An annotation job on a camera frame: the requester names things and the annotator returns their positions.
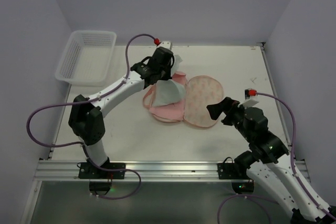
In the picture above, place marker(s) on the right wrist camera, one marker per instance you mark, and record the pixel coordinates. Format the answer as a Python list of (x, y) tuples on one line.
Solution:
[(251, 98)]

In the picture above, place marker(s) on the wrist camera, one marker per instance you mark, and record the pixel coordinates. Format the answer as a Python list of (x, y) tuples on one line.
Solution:
[(166, 44), (251, 98)]

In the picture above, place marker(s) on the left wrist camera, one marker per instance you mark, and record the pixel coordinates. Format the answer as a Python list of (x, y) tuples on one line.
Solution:
[(166, 44)]

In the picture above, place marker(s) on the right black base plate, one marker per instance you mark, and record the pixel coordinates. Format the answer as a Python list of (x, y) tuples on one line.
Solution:
[(228, 169)]

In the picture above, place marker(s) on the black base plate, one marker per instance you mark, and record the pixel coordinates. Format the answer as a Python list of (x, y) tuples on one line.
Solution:
[(228, 169), (108, 171)]

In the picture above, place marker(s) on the floral mesh laundry bag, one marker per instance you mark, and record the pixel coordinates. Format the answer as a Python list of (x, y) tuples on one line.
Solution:
[(200, 92)]

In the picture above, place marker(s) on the aluminium mounting rail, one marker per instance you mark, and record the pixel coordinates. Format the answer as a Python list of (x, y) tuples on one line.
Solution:
[(149, 171)]

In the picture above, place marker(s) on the white plastic mesh basket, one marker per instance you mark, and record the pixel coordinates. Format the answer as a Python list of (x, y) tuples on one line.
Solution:
[(86, 58)]

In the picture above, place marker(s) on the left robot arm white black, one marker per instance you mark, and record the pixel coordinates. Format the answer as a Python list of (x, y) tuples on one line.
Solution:
[(87, 114)]

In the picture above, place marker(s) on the light green bra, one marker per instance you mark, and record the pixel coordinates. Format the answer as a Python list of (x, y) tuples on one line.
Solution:
[(173, 90)]

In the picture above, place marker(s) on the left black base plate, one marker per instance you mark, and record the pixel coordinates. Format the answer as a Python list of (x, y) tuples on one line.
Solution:
[(108, 171)]

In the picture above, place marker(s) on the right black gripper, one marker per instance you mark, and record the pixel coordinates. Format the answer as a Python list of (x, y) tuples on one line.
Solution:
[(228, 112)]

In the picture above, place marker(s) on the pink bra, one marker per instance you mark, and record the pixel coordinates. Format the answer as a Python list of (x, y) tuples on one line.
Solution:
[(169, 113)]

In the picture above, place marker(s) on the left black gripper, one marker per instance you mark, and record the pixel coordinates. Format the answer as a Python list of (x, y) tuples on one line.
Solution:
[(165, 70)]

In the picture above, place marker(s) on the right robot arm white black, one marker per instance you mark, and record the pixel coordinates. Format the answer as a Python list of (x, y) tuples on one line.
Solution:
[(270, 163)]

